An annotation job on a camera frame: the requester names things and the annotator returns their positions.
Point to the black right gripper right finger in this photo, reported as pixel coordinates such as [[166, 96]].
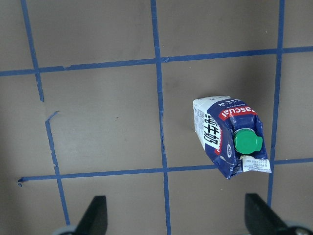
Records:
[[260, 219]]

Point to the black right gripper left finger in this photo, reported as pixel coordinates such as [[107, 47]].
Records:
[[95, 218]]

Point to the blue white milk carton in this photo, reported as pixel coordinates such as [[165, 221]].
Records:
[[231, 135]]

